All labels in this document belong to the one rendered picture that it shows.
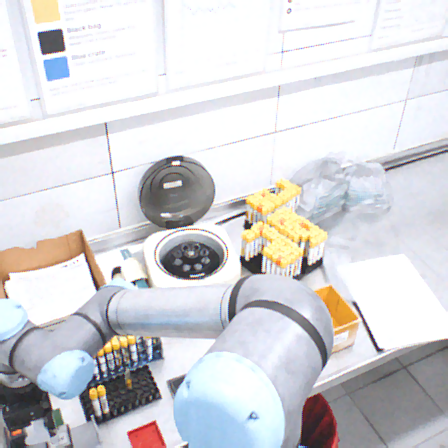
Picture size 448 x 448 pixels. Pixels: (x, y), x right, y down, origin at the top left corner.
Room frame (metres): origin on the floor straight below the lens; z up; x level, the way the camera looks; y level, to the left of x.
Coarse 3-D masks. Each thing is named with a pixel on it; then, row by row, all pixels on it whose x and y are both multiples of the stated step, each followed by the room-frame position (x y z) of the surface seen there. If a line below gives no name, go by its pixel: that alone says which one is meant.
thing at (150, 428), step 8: (152, 424) 0.64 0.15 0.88; (128, 432) 0.61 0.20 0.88; (136, 432) 0.62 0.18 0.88; (144, 432) 0.62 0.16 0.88; (152, 432) 0.62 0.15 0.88; (160, 432) 0.61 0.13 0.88; (136, 440) 0.60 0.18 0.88; (144, 440) 0.60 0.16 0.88; (152, 440) 0.60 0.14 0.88; (160, 440) 0.60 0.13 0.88
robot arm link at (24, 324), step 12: (0, 300) 0.58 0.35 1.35; (12, 300) 0.58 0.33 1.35; (0, 312) 0.55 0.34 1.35; (12, 312) 0.55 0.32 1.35; (24, 312) 0.56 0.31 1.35; (0, 324) 0.53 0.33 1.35; (12, 324) 0.53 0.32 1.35; (24, 324) 0.54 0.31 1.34; (0, 336) 0.51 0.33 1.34; (12, 336) 0.52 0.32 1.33; (0, 348) 0.51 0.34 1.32; (0, 360) 0.51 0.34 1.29; (0, 372) 0.51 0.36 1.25; (12, 372) 0.51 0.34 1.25
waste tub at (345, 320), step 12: (324, 288) 0.97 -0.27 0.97; (324, 300) 0.97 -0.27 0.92; (336, 300) 0.95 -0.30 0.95; (336, 312) 0.94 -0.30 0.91; (348, 312) 0.90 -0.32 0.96; (336, 324) 0.93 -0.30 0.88; (348, 324) 0.85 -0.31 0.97; (336, 336) 0.84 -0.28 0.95; (348, 336) 0.85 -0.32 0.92; (336, 348) 0.84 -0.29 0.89
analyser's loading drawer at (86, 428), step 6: (78, 426) 0.61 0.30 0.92; (84, 426) 0.61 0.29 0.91; (90, 426) 0.61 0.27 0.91; (96, 426) 0.60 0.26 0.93; (72, 432) 0.59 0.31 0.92; (78, 432) 0.59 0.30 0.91; (84, 432) 0.59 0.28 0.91; (90, 432) 0.59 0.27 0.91; (96, 432) 0.59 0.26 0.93; (72, 438) 0.56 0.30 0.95; (78, 438) 0.58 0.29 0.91; (84, 438) 0.58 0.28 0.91; (90, 438) 0.58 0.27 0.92; (96, 438) 0.58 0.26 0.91; (36, 444) 0.56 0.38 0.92; (42, 444) 0.56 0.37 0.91; (72, 444) 0.55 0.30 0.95; (78, 444) 0.57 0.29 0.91; (84, 444) 0.57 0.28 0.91; (90, 444) 0.57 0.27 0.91; (96, 444) 0.57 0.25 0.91; (102, 444) 0.57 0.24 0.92
